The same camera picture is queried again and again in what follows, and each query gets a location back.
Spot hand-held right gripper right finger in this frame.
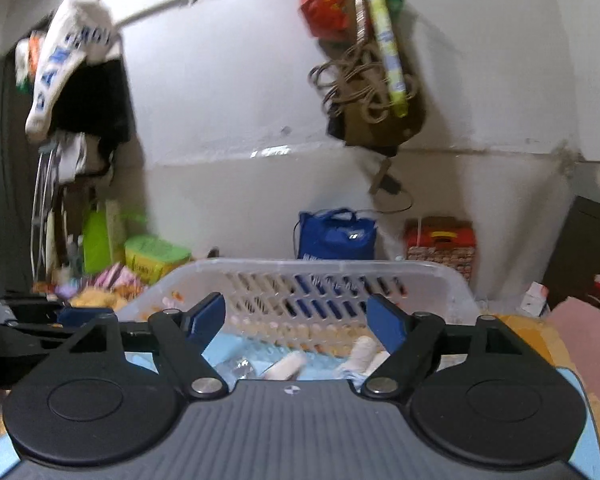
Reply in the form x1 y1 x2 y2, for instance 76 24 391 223
361 293 541 397

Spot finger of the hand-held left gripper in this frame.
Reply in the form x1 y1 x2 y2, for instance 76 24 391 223
10 306 117 343

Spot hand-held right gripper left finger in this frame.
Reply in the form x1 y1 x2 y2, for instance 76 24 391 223
64 292 229 401

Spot clear plastic basket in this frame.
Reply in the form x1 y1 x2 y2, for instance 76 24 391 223
115 257 483 377

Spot green paper bag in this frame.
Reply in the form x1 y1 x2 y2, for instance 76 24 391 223
81 199 127 277

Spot green tin box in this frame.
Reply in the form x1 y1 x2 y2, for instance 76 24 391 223
124 234 192 287

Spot red gift box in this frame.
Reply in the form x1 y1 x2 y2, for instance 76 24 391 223
404 215 477 287

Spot blue tote bag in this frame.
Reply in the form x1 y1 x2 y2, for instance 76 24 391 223
294 208 379 261

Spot metal crutches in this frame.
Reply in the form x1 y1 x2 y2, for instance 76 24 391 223
29 141 65 282

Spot small white carton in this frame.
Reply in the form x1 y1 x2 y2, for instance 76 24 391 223
519 281 551 317

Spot orange patterned blanket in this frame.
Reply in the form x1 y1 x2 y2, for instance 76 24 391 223
494 314 600 480

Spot pink pillow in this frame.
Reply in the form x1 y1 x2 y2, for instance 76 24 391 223
549 295 600 413

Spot dark wooden headboard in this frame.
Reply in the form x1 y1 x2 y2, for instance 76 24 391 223
542 195 600 312

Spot white and black hoodie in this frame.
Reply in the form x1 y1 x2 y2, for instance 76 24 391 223
14 0 134 182

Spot yellow green rolled tube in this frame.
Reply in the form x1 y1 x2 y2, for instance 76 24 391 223
354 0 412 119

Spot red plastic bag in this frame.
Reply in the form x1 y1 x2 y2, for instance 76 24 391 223
299 0 362 42

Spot hanging plug with cable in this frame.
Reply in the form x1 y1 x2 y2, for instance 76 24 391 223
369 156 414 214

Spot brown bag with cords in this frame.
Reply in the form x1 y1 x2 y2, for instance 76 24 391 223
308 10 429 157

